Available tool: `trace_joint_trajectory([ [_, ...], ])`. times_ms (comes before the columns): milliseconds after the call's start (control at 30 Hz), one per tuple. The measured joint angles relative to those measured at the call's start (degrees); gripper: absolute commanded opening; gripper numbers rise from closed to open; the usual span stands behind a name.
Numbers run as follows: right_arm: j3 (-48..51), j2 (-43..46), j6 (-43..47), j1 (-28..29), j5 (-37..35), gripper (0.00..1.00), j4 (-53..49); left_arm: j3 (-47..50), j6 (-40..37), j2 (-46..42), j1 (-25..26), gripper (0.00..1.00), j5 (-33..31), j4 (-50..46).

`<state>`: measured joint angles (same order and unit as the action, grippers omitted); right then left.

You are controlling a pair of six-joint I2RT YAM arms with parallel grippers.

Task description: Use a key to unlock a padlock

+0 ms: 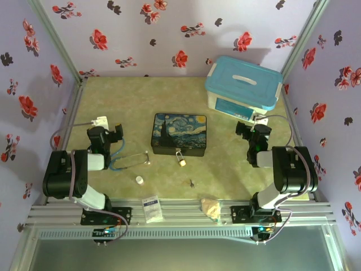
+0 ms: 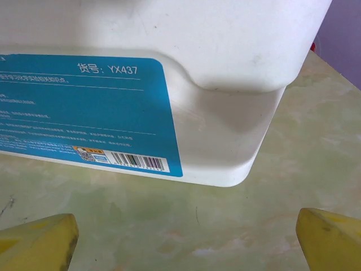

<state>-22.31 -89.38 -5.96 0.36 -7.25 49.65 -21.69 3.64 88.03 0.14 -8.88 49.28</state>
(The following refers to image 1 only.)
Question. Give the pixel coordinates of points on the small brass padlock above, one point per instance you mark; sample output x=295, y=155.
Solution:
x=182, y=162

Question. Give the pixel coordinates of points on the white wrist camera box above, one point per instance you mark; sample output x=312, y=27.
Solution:
x=100, y=121
x=260, y=120

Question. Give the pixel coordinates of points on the aluminium frame post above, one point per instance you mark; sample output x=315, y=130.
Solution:
x=56, y=42
x=304, y=39

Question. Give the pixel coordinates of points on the aluminium rail under arm bases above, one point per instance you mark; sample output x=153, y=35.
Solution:
x=183, y=211

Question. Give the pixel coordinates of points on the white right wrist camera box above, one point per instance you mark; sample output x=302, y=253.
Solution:
x=260, y=120

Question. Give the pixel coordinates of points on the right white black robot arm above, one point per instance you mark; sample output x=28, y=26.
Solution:
x=290, y=169

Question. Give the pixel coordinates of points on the white paper sachet packet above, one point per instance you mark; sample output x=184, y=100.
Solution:
x=152, y=209

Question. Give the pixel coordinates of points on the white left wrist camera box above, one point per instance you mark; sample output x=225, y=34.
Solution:
x=100, y=121

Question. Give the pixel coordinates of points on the small dark key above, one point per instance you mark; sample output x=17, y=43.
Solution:
x=192, y=185

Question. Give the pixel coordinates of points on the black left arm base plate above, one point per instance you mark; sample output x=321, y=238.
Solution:
x=124, y=216

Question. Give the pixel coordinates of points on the beige crumpled snack bag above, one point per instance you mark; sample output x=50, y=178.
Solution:
x=210, y=207

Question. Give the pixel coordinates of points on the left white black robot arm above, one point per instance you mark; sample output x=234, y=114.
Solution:
x=65, y=175

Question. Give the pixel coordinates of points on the aluminium table side rail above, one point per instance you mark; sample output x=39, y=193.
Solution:
x=293, y=124
x=74, y=113

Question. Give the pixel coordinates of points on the white storage box blue lid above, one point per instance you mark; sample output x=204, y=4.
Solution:
x=242, y=70

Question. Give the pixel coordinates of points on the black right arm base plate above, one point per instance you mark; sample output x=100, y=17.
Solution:
x=239, y=214

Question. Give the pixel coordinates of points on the blue tube stethoscope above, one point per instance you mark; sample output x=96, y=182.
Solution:
x=147, y=157

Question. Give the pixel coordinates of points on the starry night painted tin box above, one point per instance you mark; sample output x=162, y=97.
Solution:
x=180, y=130

